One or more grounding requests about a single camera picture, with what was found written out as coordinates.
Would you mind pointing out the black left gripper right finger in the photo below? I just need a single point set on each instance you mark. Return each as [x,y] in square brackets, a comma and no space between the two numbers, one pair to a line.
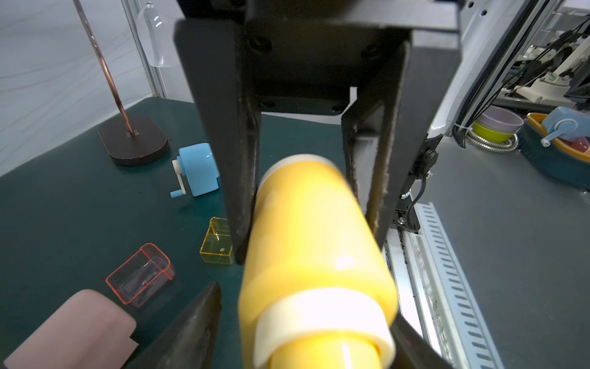
[412,352]

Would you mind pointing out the red transparent tray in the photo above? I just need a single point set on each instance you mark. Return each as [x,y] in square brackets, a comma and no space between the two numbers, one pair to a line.
[142,276]

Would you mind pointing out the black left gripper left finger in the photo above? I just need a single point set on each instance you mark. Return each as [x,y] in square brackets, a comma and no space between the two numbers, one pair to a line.
[190,340]

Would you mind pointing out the yellow pencil sharpener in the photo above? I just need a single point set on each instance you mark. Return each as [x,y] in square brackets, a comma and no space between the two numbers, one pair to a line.
[316,291]

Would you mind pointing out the white slotted cable duct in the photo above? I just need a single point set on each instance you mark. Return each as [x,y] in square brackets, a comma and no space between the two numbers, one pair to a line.
[467,339]

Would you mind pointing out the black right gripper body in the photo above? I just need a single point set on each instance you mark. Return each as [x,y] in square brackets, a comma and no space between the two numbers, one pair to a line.
[303,57]

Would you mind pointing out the copper glass holder stand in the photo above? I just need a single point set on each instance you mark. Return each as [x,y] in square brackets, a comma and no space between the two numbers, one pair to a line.
[129,140]

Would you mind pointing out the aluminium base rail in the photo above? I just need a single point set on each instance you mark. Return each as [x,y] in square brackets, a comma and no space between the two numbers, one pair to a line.
[421,297]

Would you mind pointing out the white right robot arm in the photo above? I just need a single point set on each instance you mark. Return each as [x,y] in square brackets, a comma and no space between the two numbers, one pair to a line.
[492,34]

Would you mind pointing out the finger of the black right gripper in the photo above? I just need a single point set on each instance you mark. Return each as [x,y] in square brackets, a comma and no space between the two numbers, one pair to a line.
[387,125]
[218,67]

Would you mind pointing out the stacked bowls outside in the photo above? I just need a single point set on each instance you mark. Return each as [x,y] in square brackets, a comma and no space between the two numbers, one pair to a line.
[495,130]

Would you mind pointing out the dark bin with items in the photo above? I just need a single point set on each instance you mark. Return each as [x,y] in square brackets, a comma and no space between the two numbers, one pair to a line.
[557,145]

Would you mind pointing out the yellow transparent tray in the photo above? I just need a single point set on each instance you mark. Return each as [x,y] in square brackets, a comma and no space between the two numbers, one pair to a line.
[217,247]

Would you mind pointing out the blue pencil sharpener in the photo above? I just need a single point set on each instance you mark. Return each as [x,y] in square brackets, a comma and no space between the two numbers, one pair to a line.
[196,171]

